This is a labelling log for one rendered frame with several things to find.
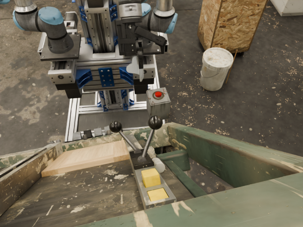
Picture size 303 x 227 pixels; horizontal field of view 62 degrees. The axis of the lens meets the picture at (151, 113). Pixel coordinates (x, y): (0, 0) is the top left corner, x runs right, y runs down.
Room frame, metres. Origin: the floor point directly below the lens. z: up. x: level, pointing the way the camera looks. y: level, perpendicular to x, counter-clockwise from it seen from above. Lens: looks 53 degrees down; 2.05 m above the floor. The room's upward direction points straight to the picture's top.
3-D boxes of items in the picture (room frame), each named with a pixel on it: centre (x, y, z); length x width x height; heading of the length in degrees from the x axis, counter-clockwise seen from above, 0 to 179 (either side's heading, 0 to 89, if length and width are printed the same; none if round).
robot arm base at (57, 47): (1.27, 0.56, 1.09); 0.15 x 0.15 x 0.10
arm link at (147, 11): (1.31, 0.06, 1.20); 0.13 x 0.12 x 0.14; 73
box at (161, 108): (0.96, -0.04, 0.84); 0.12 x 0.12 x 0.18; 13
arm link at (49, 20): (1.27, 0.56, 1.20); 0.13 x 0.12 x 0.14; 82
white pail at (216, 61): (1.94, -0.66, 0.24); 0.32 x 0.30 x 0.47; 95
